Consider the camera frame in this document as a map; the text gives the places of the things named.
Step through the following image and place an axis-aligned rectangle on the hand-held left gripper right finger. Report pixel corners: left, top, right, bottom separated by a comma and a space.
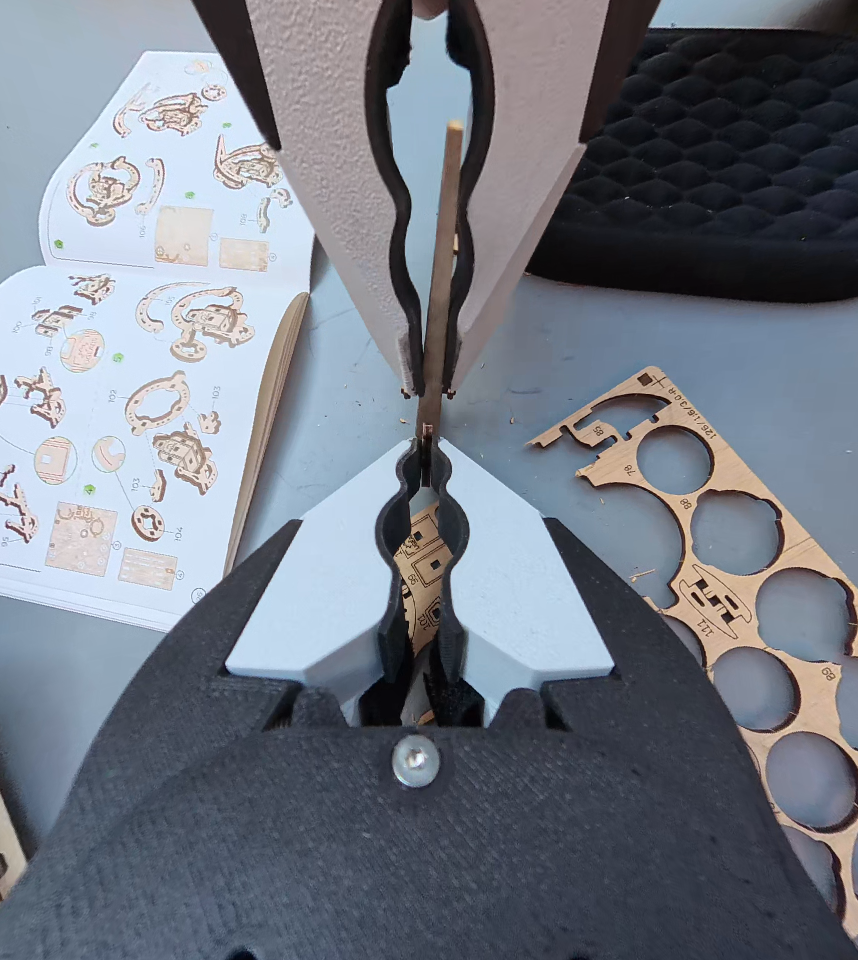
429, 437, 617, 727

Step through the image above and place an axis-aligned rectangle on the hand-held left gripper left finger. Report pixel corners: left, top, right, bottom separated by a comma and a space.
225, 441, 426, 727

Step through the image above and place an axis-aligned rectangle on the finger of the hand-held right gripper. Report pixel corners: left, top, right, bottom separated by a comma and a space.
442, 0, 613, 399
245, 0, 430, 399

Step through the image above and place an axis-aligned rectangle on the small wooden part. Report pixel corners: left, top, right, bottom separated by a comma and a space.
415, 120, 466, 438

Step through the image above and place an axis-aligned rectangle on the punched-out wooden parts sheet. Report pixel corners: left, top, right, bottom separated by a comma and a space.
525, 366, 858, 939

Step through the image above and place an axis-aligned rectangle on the white assembly instruction booklet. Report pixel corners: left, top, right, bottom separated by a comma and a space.
0, 51, 317, 633

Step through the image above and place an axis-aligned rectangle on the black honeycomb cushion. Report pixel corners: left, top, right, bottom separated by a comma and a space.
526, 28, 858, 303

